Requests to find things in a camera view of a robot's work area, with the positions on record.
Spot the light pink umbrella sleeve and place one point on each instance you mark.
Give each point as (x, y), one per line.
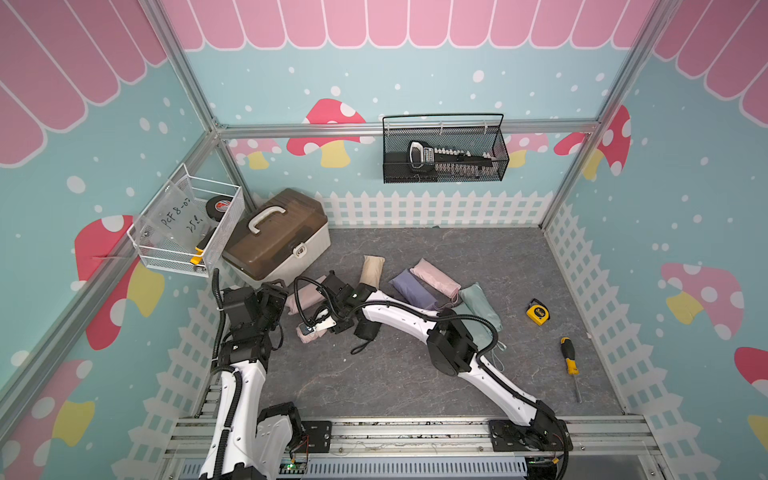
(303, 294)

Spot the black tape roll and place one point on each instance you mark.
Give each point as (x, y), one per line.
(217, 206)

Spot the socket set in basket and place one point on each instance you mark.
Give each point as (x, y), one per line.
(425, 159)

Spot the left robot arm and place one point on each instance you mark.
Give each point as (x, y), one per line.
(249, 442)

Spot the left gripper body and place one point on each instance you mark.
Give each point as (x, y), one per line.
(271, 304)

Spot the yellow black utility knife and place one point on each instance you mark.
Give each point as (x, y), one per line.
(197, 259)

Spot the yellow black screwdriver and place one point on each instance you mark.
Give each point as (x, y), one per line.
(569, 354)

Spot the mint sleeved umbrella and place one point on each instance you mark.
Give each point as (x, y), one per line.
(481, 335)
(476, 300)

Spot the clear plastic wall bin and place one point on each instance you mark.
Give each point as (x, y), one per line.
(167, 231)

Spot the brown white tool box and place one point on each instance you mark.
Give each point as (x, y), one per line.
(280, 241)

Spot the pink sleeved umbrella rear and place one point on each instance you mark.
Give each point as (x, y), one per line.
(437, 279)

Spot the black wire wall basket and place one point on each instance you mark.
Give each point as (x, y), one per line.
(476, 132)

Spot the light pink umbrella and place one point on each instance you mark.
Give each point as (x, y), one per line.
(308, 334)

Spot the black umbrella sleeve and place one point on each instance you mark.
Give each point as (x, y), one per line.
(367, 331)

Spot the yellow tape measure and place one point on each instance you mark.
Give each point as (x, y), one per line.
(537, 312)

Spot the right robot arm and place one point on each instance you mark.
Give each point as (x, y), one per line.
(457, 345)

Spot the mint sleeved umbrella right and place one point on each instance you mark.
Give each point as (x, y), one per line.
(476, 300)

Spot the mint sleeved umbrella left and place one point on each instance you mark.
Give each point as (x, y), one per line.
(481, 335)

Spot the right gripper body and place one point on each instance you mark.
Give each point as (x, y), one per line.
(340, 323)

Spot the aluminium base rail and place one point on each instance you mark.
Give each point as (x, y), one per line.
(603, 447)

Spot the beige sleeved umbrella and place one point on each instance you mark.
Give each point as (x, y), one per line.
(372, 271)

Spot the purple sleeved umbrella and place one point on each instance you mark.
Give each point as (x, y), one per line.
(410, 288)

